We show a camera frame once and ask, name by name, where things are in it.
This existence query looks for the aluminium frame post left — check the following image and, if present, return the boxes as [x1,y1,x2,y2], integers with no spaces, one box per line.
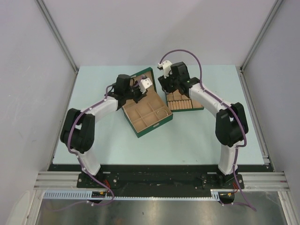
[35,0,79,74]

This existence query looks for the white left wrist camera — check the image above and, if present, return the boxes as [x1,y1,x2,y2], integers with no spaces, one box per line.
[138,78,153,94]

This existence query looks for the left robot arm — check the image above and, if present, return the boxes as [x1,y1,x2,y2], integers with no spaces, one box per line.
[60,74,153,188]

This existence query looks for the aluminium frame post right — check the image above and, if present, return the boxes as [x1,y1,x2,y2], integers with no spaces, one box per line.
[240,0,285,73]

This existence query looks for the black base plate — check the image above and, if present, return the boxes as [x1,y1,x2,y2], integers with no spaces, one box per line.
[49,164,273,199]

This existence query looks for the aluminium frame post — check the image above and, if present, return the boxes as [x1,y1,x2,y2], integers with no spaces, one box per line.
[35,0,79,74]
[240,0,285,73]

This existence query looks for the green jewelry box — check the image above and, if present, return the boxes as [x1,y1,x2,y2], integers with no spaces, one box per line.
[122,67,173,138]

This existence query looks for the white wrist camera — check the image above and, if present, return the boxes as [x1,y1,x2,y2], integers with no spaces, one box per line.
[157,60,172,79]
[138,78,153,94]

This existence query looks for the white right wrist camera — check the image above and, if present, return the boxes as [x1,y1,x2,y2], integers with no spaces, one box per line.
[157,60,172,79]

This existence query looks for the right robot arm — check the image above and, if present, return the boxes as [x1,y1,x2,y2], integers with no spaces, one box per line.
[157,60,248,188]

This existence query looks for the slotted cable duct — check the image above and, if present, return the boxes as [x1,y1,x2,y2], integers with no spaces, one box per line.
[44,188,233,201]

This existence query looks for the aluminium front rail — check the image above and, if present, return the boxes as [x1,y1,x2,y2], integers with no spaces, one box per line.
[34,171,85,191]

